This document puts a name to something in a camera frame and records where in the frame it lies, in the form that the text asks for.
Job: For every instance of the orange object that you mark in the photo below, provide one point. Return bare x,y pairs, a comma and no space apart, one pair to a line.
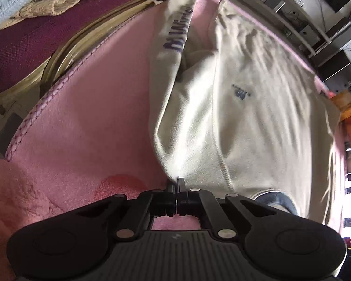
345,102

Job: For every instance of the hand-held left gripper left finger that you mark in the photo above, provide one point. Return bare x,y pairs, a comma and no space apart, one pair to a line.
171,199

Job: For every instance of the black speaker box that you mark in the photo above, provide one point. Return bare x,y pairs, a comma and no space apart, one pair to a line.
333,66

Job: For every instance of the grey media shelf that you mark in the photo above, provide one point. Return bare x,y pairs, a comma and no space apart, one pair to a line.
280,3

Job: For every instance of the maroon chair with gold frame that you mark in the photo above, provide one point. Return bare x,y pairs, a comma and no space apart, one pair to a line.
26,49

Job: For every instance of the pink blanket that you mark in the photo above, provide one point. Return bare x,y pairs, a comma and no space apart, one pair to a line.
105,117

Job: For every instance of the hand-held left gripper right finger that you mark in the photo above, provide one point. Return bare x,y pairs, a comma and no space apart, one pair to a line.
181,199

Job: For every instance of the cream sweatshirt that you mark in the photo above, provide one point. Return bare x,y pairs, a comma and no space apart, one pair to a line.
251,117

